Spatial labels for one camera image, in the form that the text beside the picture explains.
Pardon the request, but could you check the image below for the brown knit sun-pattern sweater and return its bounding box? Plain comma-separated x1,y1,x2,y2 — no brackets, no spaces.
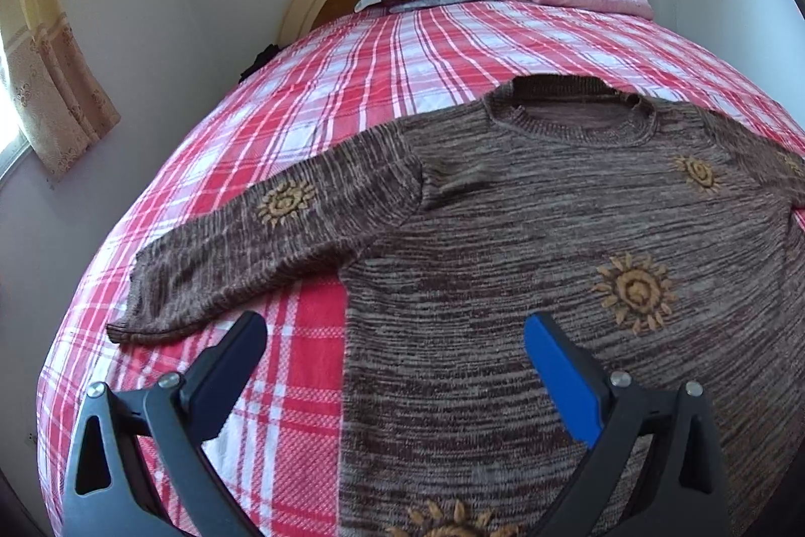
108,75,803,535

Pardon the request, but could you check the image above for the yellow side window curtain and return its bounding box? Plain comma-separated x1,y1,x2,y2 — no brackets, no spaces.
2,0,120,180

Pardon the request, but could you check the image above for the black object beside bed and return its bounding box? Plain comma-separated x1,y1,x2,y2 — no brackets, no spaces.
239,44,281,83

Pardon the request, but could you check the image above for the red white plaid bedsheet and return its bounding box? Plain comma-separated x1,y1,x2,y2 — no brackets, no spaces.
36,0,803,535

